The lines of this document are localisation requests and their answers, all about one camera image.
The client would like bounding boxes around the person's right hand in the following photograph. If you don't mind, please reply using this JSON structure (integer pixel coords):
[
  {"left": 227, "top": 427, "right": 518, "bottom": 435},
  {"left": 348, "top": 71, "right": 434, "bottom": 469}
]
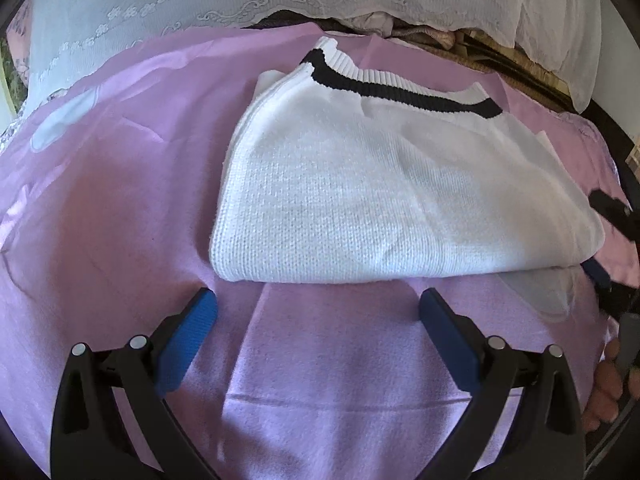
[{"left": 582, "top": 340, "right": 626, "bottom": 433}]

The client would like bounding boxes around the pink bed sheet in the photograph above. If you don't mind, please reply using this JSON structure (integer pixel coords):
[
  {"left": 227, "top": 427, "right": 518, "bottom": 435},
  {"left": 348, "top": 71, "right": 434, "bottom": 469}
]
[{"left": 0, "top": 22, "right": 640, "bottom": 480}]

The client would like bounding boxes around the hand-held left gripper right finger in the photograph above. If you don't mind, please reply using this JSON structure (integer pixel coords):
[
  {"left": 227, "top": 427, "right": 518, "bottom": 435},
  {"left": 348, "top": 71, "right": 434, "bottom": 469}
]
[{"left": 415, "top": 287, "right": 584, "bottom": 480}]

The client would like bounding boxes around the pink striped cloth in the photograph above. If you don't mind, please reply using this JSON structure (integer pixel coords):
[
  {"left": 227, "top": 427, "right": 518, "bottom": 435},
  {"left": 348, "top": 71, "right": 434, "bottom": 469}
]
[{"left": 350, "top": 12, "right": 456, "bottom": 50}]

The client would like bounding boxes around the white sweater with black stripes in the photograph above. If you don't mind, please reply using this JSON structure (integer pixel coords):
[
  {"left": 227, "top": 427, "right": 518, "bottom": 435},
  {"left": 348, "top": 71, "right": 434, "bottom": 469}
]
[{"left": 207, "top": 35, "right": 608, "bottom": 283}]

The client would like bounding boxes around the small white lace cover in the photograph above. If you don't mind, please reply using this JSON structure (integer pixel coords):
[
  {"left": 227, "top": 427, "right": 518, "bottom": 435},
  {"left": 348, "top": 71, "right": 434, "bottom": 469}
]
[{"left": 515, "top": 0, "right": 601, "bottom": 113}]

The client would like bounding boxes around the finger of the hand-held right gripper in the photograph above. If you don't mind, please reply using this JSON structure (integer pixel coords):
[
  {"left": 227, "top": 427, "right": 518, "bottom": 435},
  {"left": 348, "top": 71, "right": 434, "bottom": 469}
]
[
  {"left": 589, "top": 187, "right": 640, "bottom": 241},
  {"left": 582, "top": 258, "right": 613, "bottom": 296}
]

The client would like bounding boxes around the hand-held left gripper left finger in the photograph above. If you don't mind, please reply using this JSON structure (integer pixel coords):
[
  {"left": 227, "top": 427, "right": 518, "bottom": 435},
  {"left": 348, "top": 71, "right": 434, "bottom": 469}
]
[{"left": 50, "top": 286, "right": 221, "bottom": 480}]

